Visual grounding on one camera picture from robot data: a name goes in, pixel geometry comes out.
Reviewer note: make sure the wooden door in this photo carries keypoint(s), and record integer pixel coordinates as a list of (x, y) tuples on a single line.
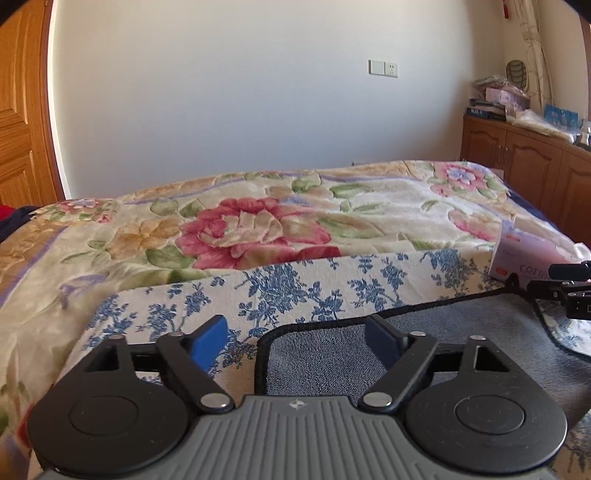
[(18, 106)]

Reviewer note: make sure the blue printed box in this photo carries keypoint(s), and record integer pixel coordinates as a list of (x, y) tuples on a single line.
[(561, 117)]

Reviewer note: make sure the blue floral white cloth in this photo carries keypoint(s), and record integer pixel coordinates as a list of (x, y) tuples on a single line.
[(304, 286)]

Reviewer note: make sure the patterned cream curtain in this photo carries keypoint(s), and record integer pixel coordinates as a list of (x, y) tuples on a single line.
[(535, 55)]

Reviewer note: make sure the grey towel with black edge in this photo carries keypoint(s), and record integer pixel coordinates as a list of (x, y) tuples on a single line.
[(498, 323)]

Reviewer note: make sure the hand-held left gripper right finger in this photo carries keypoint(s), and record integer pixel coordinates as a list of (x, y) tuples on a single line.
[(382, 340)]

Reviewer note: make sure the wooden cabinet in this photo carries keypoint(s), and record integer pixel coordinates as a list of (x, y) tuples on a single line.
[(531, 161)]

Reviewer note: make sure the pink floral blanket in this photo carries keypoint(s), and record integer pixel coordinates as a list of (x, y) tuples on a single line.
[(240, 221)]

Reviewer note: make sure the dark red and navy clothing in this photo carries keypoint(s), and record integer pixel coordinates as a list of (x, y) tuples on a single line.
[(14, 221)]

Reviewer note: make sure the dark flat book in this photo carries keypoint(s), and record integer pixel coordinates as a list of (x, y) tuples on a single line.
[(485, 112)]

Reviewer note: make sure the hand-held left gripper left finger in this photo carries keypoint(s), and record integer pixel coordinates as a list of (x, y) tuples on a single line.
[(211, 340)]

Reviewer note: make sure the green woven hand fan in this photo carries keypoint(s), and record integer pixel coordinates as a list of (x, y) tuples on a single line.
[(517, 76)]

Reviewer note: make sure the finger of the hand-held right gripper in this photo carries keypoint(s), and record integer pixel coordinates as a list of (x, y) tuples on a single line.
[(538, 288), (570, 271)]

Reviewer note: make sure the clear plastic bag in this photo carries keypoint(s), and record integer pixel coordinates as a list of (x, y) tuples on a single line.
[(540, 123)]

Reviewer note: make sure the white wall switch plate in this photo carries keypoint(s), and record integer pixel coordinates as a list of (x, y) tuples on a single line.
[(383, 68)]

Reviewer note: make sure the pink tissue pack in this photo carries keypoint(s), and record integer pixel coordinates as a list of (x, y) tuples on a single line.
[(526, 256)]

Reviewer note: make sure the pink box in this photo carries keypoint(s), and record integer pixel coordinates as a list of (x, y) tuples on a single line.
[(504, 97)]

